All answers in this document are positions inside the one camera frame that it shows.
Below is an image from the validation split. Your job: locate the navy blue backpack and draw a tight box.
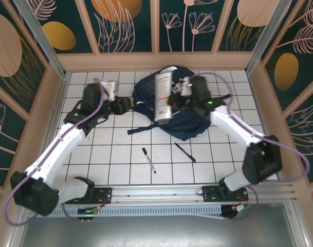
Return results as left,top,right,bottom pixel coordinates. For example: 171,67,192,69
127,65,233,142

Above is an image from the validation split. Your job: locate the white printed booklet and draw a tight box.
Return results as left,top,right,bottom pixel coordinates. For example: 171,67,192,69
154,71,173,123

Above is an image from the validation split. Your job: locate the black pen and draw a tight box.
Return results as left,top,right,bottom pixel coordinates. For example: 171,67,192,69
174,143,197,163

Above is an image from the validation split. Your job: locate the black and white marker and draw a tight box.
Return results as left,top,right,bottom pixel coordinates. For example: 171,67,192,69
141,147,157,174

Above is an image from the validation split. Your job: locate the grey metal panel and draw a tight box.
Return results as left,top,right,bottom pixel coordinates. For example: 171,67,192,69
17,216,308,247

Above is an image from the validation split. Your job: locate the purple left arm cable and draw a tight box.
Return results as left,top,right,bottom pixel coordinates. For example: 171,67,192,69
5,78,107,227

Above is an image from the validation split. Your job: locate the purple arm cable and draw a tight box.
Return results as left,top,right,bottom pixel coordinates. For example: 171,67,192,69
189,73,311,221
5,78,107,227

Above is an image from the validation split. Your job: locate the aluminium side rail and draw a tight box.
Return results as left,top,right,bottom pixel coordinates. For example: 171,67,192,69
31,70,69,186

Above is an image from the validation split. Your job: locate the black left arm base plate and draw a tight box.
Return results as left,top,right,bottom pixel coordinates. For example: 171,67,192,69
65,187,113,205

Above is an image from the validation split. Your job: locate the aluminium frame post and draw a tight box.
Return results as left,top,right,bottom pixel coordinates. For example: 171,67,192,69
13,0,67,78
245,0,293,74

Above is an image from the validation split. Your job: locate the long aluminium mounting rail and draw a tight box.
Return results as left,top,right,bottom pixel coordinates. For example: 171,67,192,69
17,182,298,206

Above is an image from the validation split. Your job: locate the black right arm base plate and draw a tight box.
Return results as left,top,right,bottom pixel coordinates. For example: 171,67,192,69
201,185,249,204

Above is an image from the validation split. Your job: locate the grey slotted cable duct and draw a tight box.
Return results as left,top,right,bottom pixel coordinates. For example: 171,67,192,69
27,204,224,220

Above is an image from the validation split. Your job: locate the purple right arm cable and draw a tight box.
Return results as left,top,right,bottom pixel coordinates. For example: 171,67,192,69
189,73,311,221

